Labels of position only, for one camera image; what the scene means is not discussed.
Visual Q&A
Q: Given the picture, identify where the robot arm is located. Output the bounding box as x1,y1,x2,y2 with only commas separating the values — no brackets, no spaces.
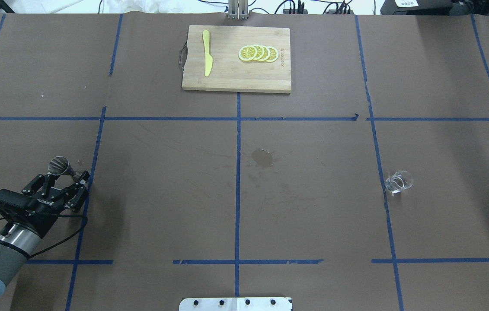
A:
0,171,90,297

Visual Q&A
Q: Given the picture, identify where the lemon slice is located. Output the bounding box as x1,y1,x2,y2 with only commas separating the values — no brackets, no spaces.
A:
238,45,258,62
253,44,266,61
266,47,279,63
259,46,271,62

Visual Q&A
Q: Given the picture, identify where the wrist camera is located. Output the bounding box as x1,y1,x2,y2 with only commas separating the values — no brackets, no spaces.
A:
0,189,37,220

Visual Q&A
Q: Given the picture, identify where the bamboo cutting board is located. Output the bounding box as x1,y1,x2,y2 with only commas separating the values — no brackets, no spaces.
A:
182,25,292,94

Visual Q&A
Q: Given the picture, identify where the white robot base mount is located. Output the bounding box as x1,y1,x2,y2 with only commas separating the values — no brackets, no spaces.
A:
178,297,293,311

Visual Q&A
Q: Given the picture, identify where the yellow plastic knife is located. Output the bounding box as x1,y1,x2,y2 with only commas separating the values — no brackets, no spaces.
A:
201,29,213,77

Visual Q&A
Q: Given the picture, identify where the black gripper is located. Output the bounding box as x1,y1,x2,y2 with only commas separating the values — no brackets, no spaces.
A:
11,171,90,239

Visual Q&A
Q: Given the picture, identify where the aluminium frame post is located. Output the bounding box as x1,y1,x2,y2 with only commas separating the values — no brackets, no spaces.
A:
227,0,249,20

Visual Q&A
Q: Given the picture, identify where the steel double jigger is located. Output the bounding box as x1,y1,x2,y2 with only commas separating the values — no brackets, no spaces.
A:
48,156,90,183

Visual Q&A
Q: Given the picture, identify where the clear glass shaker cup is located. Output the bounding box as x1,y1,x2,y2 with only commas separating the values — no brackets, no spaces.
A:
385,170,414,194

